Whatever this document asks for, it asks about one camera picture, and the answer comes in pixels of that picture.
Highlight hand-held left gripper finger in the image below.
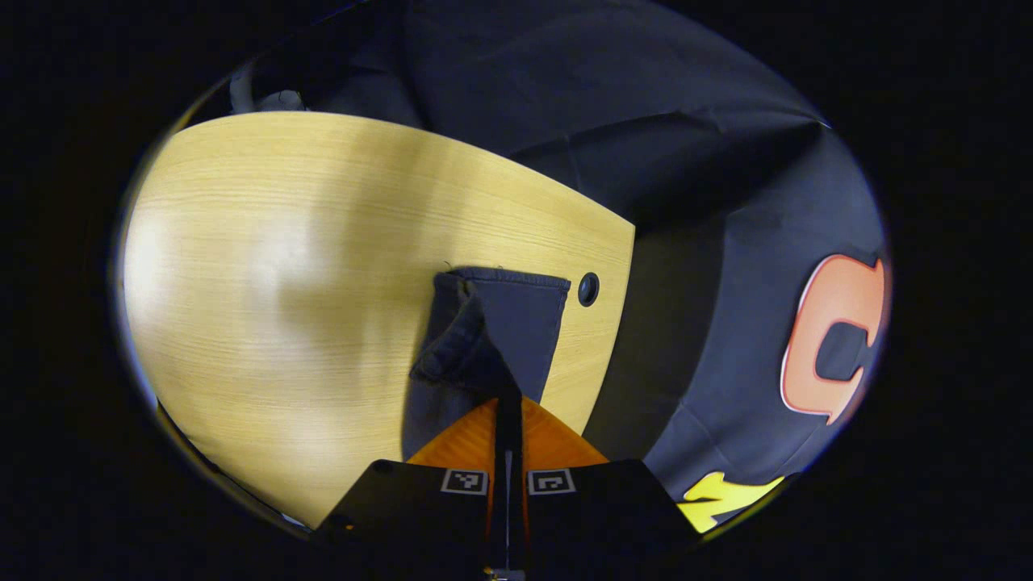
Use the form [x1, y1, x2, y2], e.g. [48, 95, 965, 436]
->
[509, 387, 700, 575]
[313, 386, 510, 575]

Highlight black jeans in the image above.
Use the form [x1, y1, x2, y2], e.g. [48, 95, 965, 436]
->
[401, 266, 572, 461]

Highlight black backdrop cloth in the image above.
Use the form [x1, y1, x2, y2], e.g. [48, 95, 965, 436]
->
[186, 0, 893, 535]

